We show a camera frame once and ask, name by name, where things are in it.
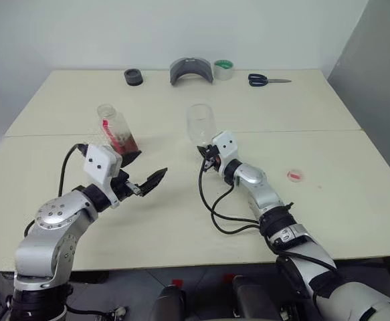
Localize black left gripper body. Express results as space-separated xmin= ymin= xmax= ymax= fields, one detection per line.
xmin=112 ymin=169 xmax=140 ymax=202

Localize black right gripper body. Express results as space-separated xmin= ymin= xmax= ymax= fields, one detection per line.
xmin=203 ymin=144 xmax=222 ymax=173

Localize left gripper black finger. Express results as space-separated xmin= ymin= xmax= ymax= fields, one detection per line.
xmin=120 ymin=150 xmax=142 ymax=169
xmin=137 ymin=167 xmax=169 ymax=199

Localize clear drinking glass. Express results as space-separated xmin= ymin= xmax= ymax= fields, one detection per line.
xmin=185 ymin=103 xmax=217 ymax=148

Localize clear bottle with red contents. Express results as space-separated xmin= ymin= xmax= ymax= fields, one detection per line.
xmin=96 ymin=103 xmax=143 ymax=160

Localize red and white bottle cap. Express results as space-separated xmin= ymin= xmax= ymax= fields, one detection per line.
xmin=286 ymin=167 xmax=306 ymax=184

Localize silver tape roll green core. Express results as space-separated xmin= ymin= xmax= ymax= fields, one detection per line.
xmin=213 ymin=59 xmax=235 ymax=82

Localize grey curved visor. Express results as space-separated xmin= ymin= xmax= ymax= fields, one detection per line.
xmin=168 ymin=57 xmax=214 ymax=86

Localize small black floor device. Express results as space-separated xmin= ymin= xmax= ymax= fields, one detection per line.
xmin=90 ymin=305 xmax=129 ymax=321

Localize grey partition panel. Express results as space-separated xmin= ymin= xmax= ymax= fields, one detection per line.
xmin=326 ymin=0 xmax=390 ymax=195

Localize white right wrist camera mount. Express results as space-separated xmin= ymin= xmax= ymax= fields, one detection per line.
xmin=211 ymin=130 xmax=241 ymax=169

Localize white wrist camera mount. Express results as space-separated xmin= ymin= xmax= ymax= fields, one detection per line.
xmin=83 ymin=144 xmax=122 ymax=210
xmin=211 ymin=130 xmax=241 ymax=169

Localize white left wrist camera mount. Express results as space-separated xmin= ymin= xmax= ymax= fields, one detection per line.
xmin=83 ymin=144 xmax=122 ymax=210

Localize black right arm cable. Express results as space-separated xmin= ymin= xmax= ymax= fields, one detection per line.
xmin=198 ymin=162 xmax=263 ymax=235

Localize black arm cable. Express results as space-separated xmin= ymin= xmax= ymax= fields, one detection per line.
xmin=23 ymin=143 xmax=89 ymax=235
xmin=198 ymin=162 xmax=263 ymax=235

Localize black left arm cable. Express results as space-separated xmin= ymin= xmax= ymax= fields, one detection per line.
xmin=23 ymin=143 xmax=89 ymax=235

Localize blue handled scissors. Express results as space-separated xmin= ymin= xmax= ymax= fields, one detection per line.
xmin=248 ymin=73 xmax=293 ymax=89

